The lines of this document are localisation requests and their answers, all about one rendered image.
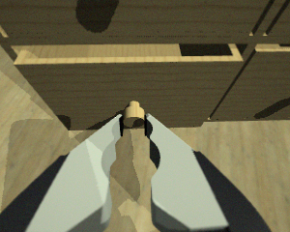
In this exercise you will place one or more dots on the brown wooden drawer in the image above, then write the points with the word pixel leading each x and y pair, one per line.
pixel 280 26
pixel 261 89
pixel 69 18
pixel 179 90

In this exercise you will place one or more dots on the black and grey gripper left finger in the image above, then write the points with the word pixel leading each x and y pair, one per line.
pixel 72 194

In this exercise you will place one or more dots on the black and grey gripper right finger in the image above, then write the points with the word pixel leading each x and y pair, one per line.
pixel 189 194

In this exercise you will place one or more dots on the light wooden chest of drawers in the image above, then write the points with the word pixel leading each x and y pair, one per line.
pixel 244 44

